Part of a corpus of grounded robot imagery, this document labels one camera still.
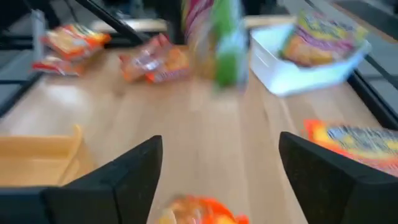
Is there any white plastic bin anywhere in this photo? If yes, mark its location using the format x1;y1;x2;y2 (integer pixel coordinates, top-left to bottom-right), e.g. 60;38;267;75
248;23;373;98

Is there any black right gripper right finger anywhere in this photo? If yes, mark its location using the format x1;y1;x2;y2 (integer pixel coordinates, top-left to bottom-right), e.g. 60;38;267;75
278;131;398;224

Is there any red Saucy Noodles pack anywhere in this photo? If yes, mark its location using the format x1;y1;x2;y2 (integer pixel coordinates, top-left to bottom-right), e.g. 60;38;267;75
30;55;85;77
119;33;172;83

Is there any yellow plastic bin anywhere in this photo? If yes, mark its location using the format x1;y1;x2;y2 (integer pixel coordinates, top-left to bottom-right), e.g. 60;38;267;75
0;124;94;187

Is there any lime chili ramen noodle pack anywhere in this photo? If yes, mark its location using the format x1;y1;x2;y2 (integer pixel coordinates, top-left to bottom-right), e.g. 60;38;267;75
279;8;369;68
182;0;250;90

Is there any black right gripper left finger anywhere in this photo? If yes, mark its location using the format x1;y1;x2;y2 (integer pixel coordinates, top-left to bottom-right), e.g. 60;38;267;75
0;134;164;224

